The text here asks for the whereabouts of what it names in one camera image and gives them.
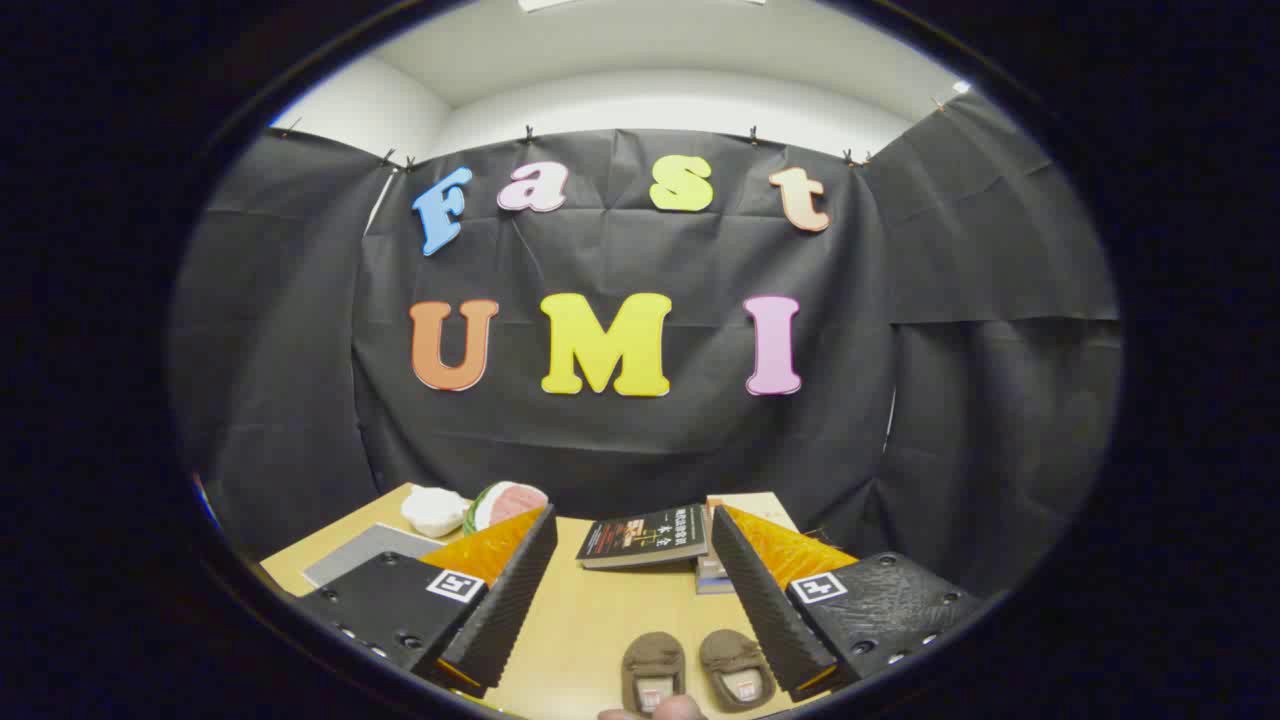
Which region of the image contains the grey fabric storage box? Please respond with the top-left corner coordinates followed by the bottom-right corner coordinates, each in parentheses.
top-left (303, 523), bottom-right (446, 591)

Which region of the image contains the brown fuzzy shoe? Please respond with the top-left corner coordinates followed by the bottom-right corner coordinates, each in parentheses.
top-left (699, 628), bottom-right (777, 713)
top-left (621, 632), bottom-right (688, 713)

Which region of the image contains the beige cover book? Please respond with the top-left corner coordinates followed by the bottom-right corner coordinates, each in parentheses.
top-left (706, 492), bottom-right (799, 536)

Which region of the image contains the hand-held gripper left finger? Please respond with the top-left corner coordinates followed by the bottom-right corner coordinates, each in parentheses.
top-left (297, 505), bottom-right (558, 699)

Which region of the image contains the black cover book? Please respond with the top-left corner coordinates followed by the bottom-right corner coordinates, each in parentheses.
top-left (577, 505), bottom-right (711, 571)

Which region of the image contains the white plush toy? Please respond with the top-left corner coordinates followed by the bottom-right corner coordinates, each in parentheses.
top-left (401, 486), bottom-right (471, 538)

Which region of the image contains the watermelon slice plush toy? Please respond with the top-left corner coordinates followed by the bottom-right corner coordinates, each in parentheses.
top-left (463, 481), bottom-right (549, 534)

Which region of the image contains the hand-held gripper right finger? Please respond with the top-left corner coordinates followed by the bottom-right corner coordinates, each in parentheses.
top-left (710, 505), bottom-right (988, 703)

